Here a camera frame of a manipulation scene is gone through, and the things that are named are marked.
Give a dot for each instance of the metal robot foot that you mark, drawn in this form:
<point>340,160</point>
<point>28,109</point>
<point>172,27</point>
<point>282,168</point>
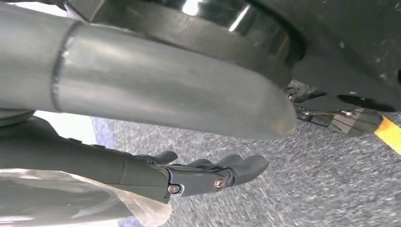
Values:
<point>344,120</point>

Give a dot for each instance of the dark grey robot leg shell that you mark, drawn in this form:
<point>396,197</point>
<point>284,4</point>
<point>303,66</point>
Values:
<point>344,47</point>

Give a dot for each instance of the clear plastic wrist cover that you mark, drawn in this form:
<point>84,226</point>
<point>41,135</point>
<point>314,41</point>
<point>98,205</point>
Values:
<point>62,200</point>

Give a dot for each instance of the yellow floor tape strip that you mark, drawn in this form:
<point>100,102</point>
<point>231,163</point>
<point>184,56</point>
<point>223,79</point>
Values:
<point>390,134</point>

